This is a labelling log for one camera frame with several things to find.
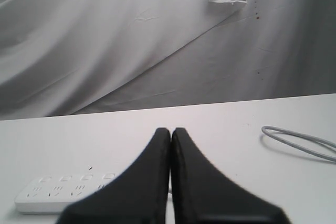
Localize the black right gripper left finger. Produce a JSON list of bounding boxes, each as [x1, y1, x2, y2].
[[57, 128, 170, 223]]

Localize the white backdrop cloth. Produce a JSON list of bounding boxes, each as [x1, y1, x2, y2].
[[1, 0, 335, 120]]

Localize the white five-outlet power strip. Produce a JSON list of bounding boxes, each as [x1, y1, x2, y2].
[[14, 171, 117, 214]]

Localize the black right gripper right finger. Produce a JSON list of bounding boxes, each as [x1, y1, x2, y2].
[[171, 128, 289, 223]]

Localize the grey power cord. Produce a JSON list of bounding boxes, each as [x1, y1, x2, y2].
[[261, 125, 336, 164]]

